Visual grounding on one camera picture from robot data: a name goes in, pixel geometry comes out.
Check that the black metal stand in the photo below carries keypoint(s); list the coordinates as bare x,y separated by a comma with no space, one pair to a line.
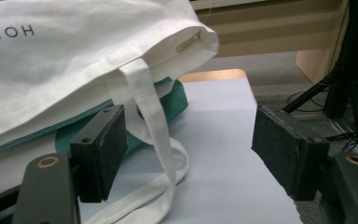
354,77

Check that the light wooden shelf frame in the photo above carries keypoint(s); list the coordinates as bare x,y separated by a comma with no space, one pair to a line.
261,34

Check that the white table board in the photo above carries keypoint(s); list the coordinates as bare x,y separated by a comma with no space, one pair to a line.
217,140

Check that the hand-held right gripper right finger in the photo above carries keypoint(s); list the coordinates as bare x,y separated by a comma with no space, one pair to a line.
279,149

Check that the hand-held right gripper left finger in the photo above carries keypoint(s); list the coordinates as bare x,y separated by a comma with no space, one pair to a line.
101,149

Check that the white canvas tote bag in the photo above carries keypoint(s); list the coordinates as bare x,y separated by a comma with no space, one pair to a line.
59,62

